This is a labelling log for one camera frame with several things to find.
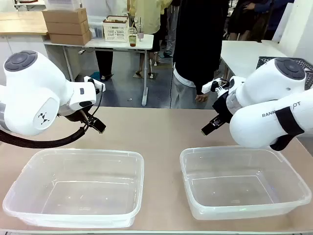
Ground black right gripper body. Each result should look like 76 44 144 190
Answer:
212 92 233 123

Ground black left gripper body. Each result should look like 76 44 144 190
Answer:
58 105 95 124

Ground clear plastic bin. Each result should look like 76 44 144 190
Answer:
2 147 145 229
179 145 313 220

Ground black mesh basket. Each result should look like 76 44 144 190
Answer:
257 56 313 90

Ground person's white trousers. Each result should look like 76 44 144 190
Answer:
170 62 209 110

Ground white side table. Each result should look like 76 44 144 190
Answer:
219 40 290 75

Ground person in black coat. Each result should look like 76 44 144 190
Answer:
172 0 230 95

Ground brown cardboard box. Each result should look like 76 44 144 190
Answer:
45 20 90 36
48 30 92 46
42 7 89 24

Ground clear storage box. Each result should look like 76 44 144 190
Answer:
87 15 106 40

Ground bystander in dark clothes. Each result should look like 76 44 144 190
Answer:
228 0 295 42

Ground plastic cup brown drink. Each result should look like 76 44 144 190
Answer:
128 26 138 47

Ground white office table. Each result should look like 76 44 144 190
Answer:
44 33 155 107

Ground clear cup with straw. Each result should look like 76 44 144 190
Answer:
137 17 145 43

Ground wooden counter top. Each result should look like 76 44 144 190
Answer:
0 11 48 36

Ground bystander in beige top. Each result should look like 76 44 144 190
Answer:
129 0 173 74

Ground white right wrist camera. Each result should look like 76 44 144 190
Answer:
201 78 230 95

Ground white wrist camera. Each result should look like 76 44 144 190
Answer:
201 78 230 95
84 76 106 93

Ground thin black camera cable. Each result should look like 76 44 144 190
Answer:
87 84 104 122

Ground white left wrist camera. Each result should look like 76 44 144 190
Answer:
84 76 106 93

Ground black braided cable sleeve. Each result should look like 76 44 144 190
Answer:
0 123 89 150

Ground black strap on arm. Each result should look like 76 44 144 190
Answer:
269 105 305 151

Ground white basket brown handles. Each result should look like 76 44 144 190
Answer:
102 15 130 43

